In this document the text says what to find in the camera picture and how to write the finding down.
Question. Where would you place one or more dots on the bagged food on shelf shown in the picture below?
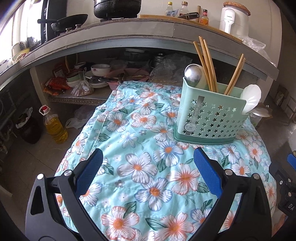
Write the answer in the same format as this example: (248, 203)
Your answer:
(83, 88)

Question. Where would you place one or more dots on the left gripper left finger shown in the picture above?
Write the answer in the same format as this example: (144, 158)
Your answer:
(85, 172)

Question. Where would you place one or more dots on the red snack package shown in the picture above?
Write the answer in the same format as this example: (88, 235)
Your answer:
(56, 86)

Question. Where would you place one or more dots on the metal ladle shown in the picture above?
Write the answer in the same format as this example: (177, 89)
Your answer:
(194, 83)

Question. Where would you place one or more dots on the black trash bin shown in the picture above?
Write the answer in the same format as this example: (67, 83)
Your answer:
(28, 127)

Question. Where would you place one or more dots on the green star-hole utensil holder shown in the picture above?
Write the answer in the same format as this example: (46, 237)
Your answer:
(209, 118)

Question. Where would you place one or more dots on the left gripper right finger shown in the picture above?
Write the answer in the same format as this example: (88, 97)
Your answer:
(210, 171)

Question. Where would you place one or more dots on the black frying pan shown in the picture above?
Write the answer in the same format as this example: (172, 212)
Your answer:
(64, 23)

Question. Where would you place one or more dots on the white ceramic bowl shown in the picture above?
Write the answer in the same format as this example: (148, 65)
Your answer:
(100, 69)

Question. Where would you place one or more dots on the black cooking pot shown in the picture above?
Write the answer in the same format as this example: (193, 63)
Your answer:
(113, 9)

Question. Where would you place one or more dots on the clear sauce bottle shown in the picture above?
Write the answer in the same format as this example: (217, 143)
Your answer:
(169, 10)

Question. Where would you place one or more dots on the orange sauce bottle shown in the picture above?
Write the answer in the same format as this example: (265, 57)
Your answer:
(204, 18)

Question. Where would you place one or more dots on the clear plastic bag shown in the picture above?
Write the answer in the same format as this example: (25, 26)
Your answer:
(170, 71)

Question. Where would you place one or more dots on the floral blue tablecloth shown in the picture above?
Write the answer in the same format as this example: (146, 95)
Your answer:
(148, 186)

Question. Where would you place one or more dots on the wooden chopstick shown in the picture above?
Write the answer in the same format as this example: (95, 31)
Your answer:
(234, 83)
(203, 64)
(207, 61)
(213, 70)
(234, 75)

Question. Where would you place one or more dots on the yellow cooking oil bottle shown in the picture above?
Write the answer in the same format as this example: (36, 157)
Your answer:
(53, 125)

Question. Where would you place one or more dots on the grey concrete counter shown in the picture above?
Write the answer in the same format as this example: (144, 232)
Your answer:
(148, 32)

